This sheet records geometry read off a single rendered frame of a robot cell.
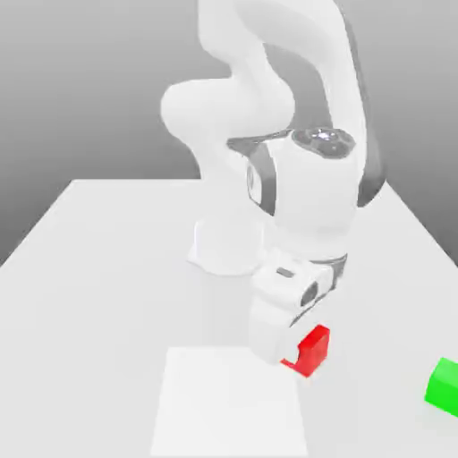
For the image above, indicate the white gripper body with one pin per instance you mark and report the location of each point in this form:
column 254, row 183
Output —
column 270, row 332

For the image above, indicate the small red cube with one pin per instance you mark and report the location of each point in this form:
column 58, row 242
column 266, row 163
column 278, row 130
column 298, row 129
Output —
column 315, row 352

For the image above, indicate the small green cube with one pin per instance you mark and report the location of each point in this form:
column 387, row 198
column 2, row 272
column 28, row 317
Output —
column 443, row 388

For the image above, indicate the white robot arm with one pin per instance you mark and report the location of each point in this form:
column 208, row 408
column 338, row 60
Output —
column 315, row 193

